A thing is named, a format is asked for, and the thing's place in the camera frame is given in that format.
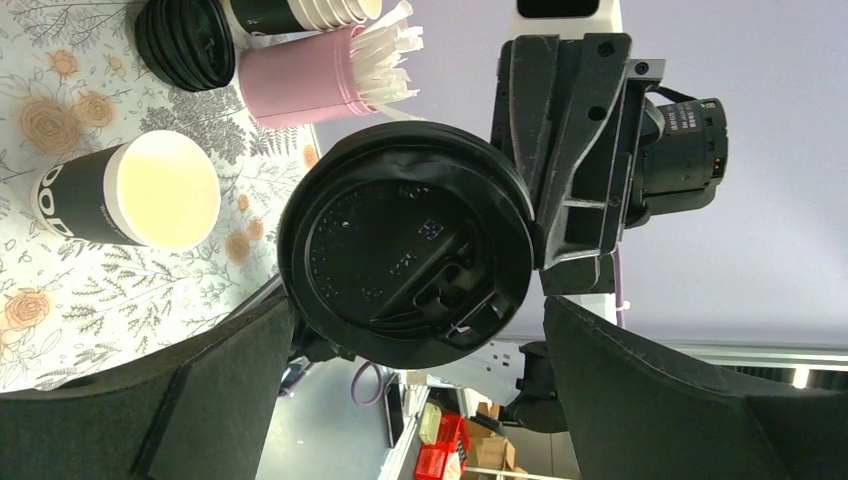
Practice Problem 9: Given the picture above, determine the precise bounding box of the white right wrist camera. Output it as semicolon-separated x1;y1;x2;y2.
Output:
508;0;624;40

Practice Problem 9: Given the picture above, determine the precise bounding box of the pink straw holder cup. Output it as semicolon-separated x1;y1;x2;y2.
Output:
237;26;375;130

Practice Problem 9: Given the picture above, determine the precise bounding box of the black paper coffee cup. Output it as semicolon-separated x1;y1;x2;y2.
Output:
31;130;221;251

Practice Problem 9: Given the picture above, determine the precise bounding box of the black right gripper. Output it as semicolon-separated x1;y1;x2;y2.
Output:
491;33;728;296

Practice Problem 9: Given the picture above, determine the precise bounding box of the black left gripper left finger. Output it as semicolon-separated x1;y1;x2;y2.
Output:
1;296;296;479

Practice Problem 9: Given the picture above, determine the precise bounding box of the black plastic cup lid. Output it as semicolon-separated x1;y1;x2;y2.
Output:
277;121;534;369

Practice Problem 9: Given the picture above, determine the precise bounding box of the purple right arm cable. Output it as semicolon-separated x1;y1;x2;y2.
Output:
612;248;627;329

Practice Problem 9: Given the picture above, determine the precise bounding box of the floral patterned table mat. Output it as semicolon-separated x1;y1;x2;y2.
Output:
1;1;319;392

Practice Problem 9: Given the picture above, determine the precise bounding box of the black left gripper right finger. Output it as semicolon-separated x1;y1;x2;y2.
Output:
543;297;847;479

